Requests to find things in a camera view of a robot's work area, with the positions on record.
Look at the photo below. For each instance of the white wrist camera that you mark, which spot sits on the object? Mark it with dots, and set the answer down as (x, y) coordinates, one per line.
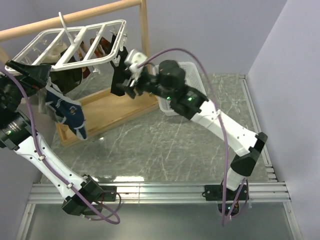
(134, 62)
(11, 71)

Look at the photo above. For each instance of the white plastic clip hanger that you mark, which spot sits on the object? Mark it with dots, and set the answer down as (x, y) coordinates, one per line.
(76, 35)

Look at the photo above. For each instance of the black hanging underwear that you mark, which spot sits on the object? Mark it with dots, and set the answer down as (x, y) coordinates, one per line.
(119, 75)

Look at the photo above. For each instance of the olive green hanging underwear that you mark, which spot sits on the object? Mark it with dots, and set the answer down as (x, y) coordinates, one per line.
(67, 80)

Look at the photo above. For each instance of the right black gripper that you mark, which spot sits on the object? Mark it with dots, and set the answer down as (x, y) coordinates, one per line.
(127, 87)

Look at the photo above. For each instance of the grey hanging underwear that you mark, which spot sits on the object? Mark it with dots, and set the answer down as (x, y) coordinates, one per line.
(43, 108)

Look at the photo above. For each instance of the wooden clothes rack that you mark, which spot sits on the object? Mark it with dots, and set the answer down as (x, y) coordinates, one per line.
(102, 110)

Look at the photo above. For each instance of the aluminium mounting rail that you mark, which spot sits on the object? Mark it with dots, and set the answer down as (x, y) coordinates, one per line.
(166, 193)

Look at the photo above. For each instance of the right aluminium side rail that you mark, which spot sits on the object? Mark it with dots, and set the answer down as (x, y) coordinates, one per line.
(264, 153)

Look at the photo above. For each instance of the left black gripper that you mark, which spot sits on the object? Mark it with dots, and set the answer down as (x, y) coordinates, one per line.
(37, 75)

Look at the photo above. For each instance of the navy blue white-trimmed underwear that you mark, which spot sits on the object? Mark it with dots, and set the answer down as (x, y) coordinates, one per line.
(66, 111)

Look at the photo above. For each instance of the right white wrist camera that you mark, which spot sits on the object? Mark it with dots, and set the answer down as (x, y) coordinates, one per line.
(134, 62)

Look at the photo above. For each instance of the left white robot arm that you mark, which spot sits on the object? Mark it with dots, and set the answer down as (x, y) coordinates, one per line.
(81, 194)

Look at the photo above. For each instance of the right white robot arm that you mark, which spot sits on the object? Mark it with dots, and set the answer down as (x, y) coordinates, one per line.
(169, 83)

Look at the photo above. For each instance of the orange patterned hanging sock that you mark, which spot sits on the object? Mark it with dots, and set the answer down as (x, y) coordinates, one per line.
(103, 48)

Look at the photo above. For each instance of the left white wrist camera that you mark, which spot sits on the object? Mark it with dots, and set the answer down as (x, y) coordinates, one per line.
(11, 71)

